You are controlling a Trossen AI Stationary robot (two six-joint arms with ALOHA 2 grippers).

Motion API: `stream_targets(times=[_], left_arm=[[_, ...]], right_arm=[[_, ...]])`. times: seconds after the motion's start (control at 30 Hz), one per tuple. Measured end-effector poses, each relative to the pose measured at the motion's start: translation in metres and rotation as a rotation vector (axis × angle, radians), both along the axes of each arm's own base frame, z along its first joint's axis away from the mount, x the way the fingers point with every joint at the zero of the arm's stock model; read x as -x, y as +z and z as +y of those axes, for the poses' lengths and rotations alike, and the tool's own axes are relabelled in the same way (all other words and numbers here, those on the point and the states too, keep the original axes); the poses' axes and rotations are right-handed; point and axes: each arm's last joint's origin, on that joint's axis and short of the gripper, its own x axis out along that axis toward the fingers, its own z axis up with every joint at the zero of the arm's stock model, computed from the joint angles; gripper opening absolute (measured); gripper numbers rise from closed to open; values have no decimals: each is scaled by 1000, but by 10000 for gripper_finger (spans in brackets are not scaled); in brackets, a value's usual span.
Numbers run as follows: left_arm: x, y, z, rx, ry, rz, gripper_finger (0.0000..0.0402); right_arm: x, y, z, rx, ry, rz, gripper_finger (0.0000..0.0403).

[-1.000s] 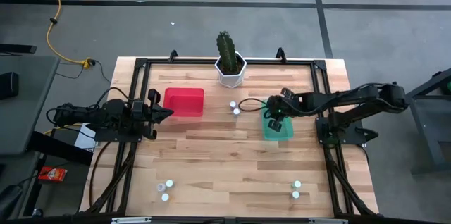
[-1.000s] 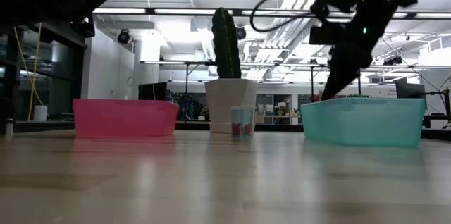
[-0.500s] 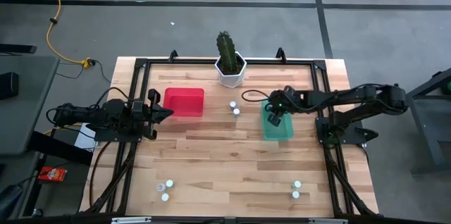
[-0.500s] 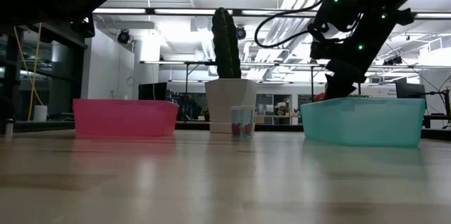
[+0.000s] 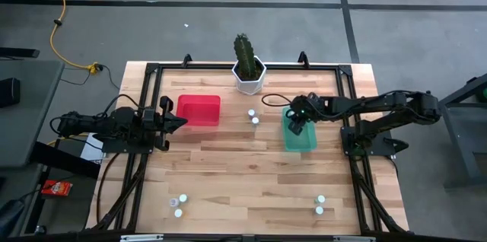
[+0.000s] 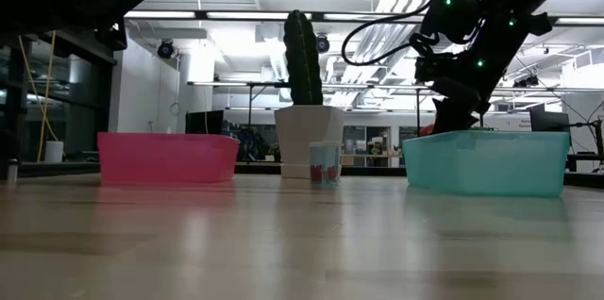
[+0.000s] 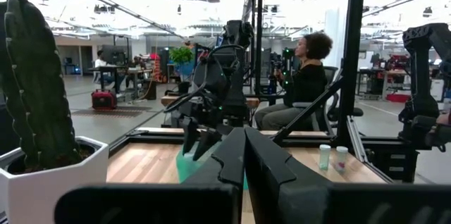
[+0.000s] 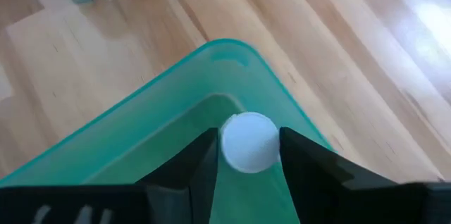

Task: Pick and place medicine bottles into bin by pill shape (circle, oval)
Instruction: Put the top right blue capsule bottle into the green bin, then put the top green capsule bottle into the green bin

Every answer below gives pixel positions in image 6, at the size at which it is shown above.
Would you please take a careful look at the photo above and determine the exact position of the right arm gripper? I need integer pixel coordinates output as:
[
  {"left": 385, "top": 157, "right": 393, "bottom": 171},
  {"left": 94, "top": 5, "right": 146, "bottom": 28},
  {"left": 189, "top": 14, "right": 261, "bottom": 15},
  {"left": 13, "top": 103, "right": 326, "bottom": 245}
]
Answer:
[{"left": 431, "top": 76, "right": 492, "bottom": 135}]

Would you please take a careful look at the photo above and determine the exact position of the teal translucent plastic bin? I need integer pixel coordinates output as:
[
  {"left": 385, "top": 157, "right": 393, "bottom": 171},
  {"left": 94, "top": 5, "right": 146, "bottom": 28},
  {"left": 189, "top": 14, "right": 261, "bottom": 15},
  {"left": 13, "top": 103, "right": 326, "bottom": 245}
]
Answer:
[{"left": 401, "top": 130, "right": 571, "bottom": 198}]

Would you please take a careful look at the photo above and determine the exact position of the pink translucent plastic bin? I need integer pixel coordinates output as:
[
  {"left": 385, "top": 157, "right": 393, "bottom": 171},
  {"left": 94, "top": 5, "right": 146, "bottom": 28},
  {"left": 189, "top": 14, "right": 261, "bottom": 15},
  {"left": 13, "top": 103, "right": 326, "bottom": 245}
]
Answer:
[{"left": 96, "top": 131, "right": 241, "bottom": 185}]

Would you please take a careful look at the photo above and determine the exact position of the white cylindrical bin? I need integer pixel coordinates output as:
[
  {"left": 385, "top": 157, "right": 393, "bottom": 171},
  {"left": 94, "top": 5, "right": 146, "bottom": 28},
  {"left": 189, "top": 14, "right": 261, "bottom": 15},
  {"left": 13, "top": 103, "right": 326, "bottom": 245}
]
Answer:
[{"left": 43, "top": 140, "right": 65, "bottom": 164}]

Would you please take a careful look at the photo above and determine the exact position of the black computer monitor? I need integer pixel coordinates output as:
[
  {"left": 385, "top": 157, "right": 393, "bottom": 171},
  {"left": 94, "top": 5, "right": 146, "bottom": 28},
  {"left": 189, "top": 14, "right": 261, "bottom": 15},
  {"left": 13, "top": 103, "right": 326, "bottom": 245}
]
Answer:
[
  {"left": 528, "top": 104, "right": 572, "bottom": 134},
  {"left": 184, "top": 109, "right": 226, "bottom": 135}
]

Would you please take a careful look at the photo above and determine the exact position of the clear plastic cup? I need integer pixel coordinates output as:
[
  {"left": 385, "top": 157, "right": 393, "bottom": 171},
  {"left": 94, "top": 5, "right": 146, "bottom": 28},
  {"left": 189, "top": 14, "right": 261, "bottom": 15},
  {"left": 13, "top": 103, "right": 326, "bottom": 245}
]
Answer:
[{"left": 309, "top": 141, "right": 342, "bottom": 186}]

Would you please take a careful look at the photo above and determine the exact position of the black tripod stand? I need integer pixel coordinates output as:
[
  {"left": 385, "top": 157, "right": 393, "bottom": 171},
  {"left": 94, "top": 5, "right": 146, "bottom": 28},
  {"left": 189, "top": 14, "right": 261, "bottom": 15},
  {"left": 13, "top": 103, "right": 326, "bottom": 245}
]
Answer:
[{"left": 568, "top": 118, "right": 604, "bottom": 174}]

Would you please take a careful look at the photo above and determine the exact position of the white hexagonal plant pot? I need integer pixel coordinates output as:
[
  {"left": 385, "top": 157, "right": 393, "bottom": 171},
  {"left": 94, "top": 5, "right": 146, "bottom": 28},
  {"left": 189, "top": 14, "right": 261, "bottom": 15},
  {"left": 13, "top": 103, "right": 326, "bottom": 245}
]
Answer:
[{"left": 274, "top": 104, "right": 346, "bottom": 180}]

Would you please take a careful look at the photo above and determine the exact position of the tall green cactus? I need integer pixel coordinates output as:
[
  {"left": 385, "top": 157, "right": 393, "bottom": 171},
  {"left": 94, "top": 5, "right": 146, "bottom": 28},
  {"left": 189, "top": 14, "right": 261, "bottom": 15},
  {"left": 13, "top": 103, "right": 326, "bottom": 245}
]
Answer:
[{"left": 282, "top": 9, "right": 325, "bottom": 107}]

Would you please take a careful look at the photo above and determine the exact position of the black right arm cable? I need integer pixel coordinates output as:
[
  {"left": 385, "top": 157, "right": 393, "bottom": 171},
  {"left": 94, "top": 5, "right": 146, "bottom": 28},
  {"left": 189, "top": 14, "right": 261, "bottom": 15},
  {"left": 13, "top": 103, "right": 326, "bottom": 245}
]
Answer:
[{"left": 340, "top": 0, "right": 466, "bottom": 67}]

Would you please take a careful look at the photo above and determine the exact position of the yellow cable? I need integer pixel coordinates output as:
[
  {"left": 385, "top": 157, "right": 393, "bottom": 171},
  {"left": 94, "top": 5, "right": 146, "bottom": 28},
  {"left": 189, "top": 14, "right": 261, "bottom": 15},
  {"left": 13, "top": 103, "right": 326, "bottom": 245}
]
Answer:
[
  {"left": 37, "top": 30, "right": 58, "bottom": 163},
  {"left": 17, "top": 33, "right": 60, "bottom": 144}
]

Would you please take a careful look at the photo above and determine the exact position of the small grey cylinder post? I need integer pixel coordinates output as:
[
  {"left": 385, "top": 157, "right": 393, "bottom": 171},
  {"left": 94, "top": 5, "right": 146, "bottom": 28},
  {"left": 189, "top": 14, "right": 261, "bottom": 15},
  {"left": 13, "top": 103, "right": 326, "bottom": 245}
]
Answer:
[{"left": 5, "top": 158, "right": 20, "bottom": 184}]

